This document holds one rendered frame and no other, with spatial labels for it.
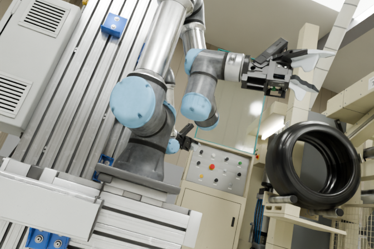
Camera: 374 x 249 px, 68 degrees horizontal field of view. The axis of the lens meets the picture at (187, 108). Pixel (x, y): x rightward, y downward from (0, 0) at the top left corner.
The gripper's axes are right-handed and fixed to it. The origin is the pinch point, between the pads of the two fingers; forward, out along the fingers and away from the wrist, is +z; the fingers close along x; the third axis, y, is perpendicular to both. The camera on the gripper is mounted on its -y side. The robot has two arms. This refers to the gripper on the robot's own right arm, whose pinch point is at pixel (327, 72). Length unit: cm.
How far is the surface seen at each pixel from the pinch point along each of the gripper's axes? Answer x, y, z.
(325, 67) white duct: -166, -143, 32
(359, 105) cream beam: -121, -74, 46
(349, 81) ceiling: -400, -316, 121
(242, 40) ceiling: -311, -304, -75
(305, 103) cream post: -145, -85, 15
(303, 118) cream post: -147, -72, 15
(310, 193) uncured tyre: -117, -5, 20
